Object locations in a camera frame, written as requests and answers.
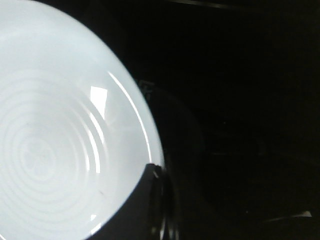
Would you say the black glass gas cooktop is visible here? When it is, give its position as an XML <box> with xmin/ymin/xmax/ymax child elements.
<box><xmin>47</xmin><ymin>0</ymin><xmax>320</xmax><ymax>240</ymax></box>

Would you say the light blue plate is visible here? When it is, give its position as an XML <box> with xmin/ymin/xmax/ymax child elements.
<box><xmin>0</xmin><ymin>0</ymin><xmax>164</xmax><ymax>240</ymax></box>

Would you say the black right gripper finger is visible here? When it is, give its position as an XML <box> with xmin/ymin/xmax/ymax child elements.
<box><xmin>90</xmin><ymin>163</ymin><xmax>164</xmax><ymax>240</ymax></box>

